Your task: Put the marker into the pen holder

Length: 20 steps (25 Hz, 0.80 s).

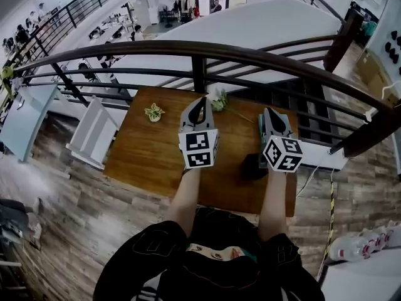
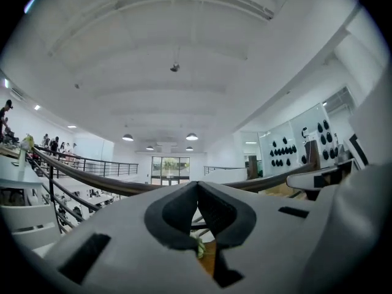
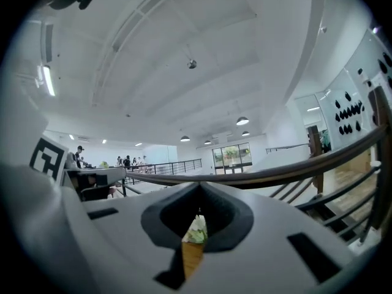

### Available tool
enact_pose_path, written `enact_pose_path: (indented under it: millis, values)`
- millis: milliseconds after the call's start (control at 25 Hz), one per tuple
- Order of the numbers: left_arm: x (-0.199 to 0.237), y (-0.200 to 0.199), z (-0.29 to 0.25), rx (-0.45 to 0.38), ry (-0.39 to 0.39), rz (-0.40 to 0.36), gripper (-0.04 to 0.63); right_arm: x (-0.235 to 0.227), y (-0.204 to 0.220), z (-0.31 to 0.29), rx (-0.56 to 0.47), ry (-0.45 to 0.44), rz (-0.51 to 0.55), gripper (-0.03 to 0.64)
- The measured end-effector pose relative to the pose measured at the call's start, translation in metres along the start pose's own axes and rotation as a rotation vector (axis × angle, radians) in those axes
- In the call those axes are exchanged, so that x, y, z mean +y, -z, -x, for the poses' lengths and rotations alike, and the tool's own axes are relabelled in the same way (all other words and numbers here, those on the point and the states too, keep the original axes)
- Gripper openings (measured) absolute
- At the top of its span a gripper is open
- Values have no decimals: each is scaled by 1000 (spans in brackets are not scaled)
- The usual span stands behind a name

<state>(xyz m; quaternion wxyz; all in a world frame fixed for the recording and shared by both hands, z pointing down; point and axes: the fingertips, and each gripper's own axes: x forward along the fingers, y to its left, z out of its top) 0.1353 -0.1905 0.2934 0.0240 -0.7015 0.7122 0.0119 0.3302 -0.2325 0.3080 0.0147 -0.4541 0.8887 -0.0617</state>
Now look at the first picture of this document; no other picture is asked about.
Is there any black square pen holder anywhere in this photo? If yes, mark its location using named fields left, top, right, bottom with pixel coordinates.
left=240, top=153, right=268, bottom=181

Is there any pale blue desk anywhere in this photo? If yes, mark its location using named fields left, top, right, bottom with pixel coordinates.
left=0, top=84, right=60, bottom=163

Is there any brown cardboard box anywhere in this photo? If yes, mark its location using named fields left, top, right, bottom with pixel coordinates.
left=355, top=50, right=401, bottom=108

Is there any small green potted plant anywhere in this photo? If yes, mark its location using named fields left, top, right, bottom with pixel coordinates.
left=143, top=102, right=166, bottom=124

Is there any person's black printed shirt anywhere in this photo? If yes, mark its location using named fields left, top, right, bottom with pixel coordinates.
left=93, top=207, right=326, bottom=301

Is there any white rectangular box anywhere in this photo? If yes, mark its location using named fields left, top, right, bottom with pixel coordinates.
left=299, top=139, right=349, bottom=171

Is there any white display panel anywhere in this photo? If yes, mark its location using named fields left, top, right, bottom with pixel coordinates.
left=365, top=9, right=401, bottom=84

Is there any person's right forearm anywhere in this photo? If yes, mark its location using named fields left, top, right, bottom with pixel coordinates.
left=258, top=170, right=288, bottom=243

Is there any group of black hanging items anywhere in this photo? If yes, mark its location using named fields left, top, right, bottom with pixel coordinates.
left=384, top=29, right=401, bottom=65

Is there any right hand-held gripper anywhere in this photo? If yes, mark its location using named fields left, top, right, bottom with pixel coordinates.
left=258, top=107, right=304, bottom=172

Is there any white slatted chair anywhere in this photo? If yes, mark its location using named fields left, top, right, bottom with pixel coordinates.
left=65, top=95, right=122, bottom=171

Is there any yellow black striped floor strip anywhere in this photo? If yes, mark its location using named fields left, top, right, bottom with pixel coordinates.
left=316, top=167, right=336, bottom=283

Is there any pink artificial flower bouquet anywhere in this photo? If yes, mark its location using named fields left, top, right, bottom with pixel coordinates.
left=206, top=88, right=254, bottom=124

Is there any person's left forearm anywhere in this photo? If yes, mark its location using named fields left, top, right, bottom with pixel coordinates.
left=165, top=167, right=202, bottom=238

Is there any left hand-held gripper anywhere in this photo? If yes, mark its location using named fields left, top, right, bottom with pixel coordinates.
left=177, top=97, right=219, bottom=171

